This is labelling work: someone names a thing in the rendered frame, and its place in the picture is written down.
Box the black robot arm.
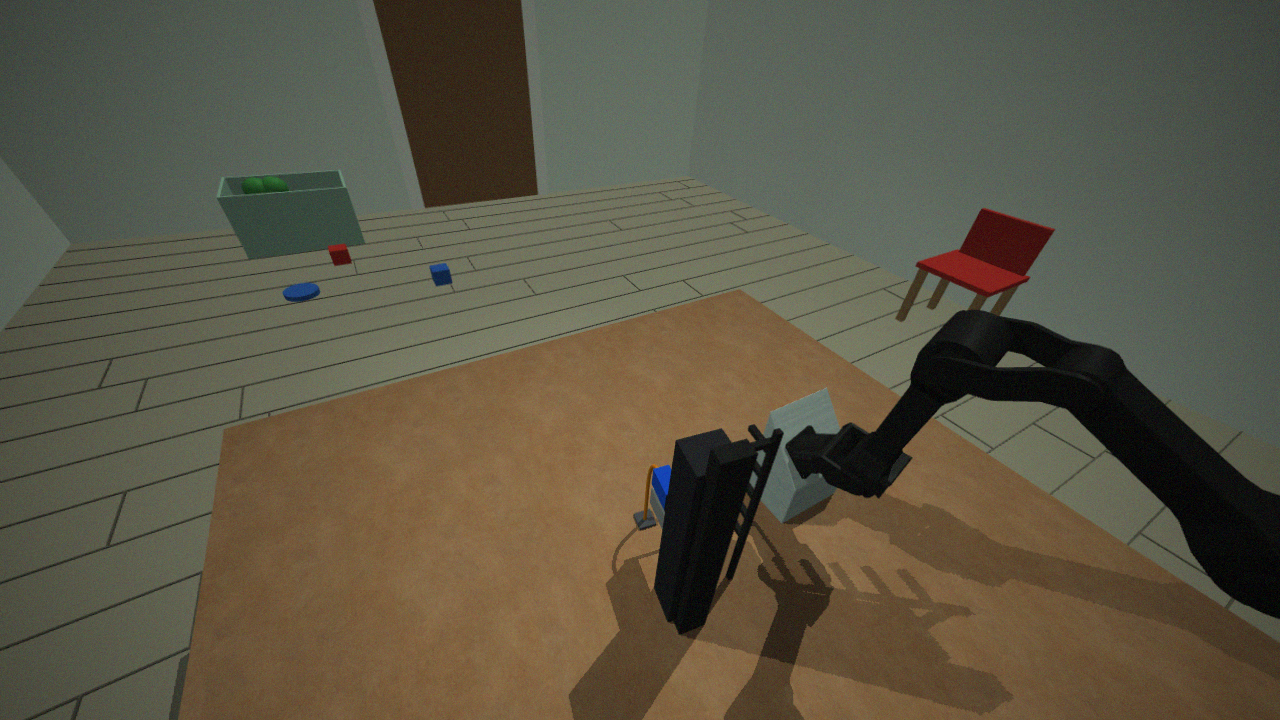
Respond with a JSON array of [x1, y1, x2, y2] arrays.
[[786, 310, 1280, 619]]

